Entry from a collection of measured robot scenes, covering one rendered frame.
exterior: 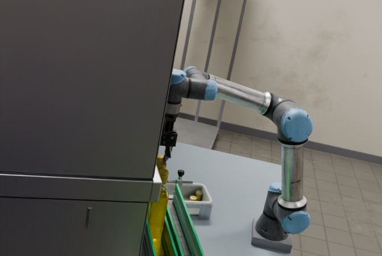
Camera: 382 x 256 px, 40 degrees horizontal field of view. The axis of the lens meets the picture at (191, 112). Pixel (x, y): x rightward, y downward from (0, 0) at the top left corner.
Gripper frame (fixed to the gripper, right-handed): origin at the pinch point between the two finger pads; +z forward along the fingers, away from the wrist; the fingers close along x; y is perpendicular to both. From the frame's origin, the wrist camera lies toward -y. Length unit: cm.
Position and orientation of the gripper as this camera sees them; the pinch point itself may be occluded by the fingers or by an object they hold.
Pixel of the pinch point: (158, 157)
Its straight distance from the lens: 201.7
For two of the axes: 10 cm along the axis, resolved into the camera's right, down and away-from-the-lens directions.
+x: 9.6, 0.9, 2.5
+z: -1.8, 9.2, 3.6
